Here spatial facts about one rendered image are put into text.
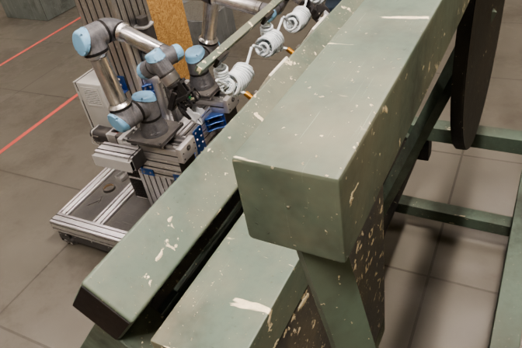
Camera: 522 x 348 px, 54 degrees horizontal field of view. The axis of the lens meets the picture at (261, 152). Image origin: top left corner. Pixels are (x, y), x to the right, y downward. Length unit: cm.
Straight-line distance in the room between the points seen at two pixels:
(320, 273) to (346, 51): 24
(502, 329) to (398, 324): 101
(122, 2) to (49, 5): 592
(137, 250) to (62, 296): 277
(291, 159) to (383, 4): 33
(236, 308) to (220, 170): 29
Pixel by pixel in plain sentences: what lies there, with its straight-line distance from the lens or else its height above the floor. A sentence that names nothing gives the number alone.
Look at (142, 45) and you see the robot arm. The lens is 238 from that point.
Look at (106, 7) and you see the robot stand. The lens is 272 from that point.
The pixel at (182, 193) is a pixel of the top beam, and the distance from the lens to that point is 94.
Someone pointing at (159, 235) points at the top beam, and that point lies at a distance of 89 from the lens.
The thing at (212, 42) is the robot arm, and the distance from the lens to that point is 306.
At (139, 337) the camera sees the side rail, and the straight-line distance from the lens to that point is 93.
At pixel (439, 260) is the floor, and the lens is 329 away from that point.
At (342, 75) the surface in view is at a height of 220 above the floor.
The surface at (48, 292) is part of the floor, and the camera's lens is 370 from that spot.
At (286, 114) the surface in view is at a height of 220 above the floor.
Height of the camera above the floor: 245
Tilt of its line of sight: 36 degrees down
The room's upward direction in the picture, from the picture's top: 11 degrees counter-clockwise
